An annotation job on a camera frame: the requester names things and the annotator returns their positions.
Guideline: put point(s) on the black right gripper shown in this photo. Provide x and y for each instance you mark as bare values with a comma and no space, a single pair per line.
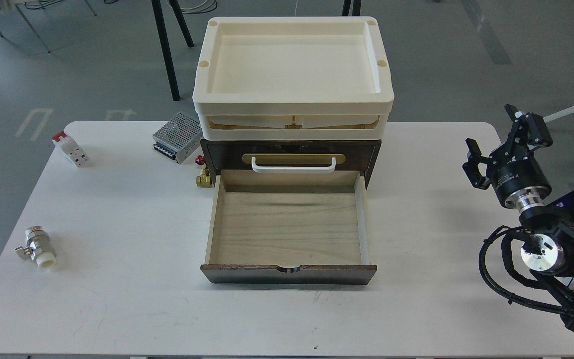
512,167

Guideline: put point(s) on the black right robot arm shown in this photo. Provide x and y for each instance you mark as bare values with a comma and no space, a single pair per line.
539,253

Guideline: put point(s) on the dark wooden cabinet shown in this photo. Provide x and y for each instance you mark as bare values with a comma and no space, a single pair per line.
351,155

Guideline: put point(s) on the open wooden drawer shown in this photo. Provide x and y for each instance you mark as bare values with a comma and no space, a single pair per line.
289,229

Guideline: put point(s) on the cream plastic tray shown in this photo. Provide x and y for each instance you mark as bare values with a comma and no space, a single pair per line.
292,79

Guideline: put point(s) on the metal mesh power supply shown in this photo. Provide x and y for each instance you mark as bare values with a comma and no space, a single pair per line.
178,138

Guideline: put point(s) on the white red power socket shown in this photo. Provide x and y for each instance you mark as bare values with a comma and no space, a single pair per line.
70,148

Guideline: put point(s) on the silver white pipe valve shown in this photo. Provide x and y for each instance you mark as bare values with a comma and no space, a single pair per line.
38,248

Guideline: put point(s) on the white drawer handle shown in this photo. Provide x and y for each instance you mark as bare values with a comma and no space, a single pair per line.
292,169

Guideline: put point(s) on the brass valve red handle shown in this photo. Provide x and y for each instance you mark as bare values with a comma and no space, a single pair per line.
203,179

